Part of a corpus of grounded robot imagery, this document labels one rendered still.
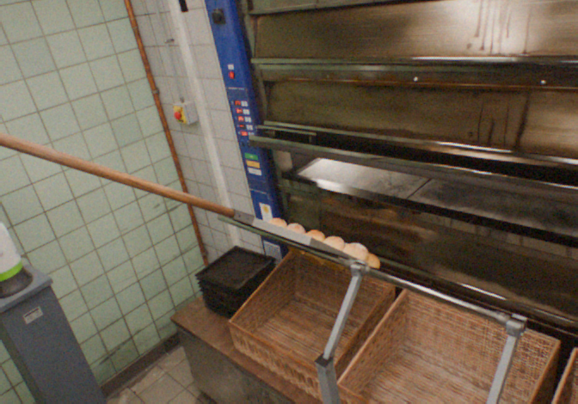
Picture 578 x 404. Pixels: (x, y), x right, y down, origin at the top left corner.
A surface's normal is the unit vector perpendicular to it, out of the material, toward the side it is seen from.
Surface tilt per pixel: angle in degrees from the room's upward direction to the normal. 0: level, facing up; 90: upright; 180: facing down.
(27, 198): 90
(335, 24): 70
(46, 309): 90
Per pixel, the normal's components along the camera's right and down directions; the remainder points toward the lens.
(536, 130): -0.71, 0.10
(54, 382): 0.75, 0.16
